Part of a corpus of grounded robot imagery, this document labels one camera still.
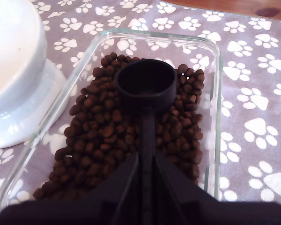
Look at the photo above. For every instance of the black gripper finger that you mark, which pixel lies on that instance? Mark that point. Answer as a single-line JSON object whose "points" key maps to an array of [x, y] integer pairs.
{"points": [[175, 189], [117, 187]]}

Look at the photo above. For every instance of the black plastic measuring scoop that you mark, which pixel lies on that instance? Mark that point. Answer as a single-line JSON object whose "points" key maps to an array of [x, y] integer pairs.
{"points": [[146, 93]]}

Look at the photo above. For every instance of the brown cat kibble heap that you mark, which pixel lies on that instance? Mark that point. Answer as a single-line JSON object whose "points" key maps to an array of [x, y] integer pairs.
{"points": [[103, 131]]}

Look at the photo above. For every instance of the white paw-print ceramic cat bowl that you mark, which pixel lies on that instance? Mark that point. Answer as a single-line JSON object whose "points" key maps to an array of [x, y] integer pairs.
{"points": [[14, 70]]}

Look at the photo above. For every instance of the clear glass rectangular dish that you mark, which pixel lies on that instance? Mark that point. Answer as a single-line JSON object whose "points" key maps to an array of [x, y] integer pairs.
{"points": [[215, 93]]}

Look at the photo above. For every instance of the purple paw-print tablecloth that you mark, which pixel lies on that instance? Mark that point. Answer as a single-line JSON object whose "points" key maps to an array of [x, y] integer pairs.
{"points": [[248, 70]]}

